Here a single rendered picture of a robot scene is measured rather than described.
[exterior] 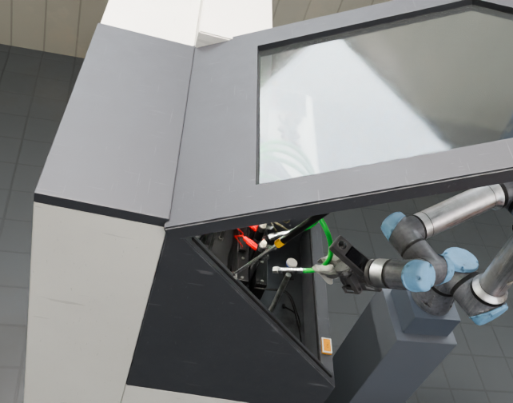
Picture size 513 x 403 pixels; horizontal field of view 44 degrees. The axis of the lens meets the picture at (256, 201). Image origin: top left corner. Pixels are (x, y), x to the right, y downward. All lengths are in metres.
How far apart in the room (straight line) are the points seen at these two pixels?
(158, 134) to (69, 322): 0.53
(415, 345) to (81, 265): 1.30
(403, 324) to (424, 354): 0.16
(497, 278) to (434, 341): 0.43
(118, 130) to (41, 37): 2.90
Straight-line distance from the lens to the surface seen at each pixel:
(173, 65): 1.80
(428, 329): 2.35
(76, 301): 1.63
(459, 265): 2.17
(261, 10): 2.09
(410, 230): 1.71
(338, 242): 1.66
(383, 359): 2.40
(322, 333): 1.99
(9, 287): 3.08
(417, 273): 1.56
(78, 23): 4.31
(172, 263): 1.46
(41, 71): 4.28
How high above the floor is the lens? 2.48
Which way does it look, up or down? 42 degrees down
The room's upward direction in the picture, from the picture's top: 21 degrees clockwise
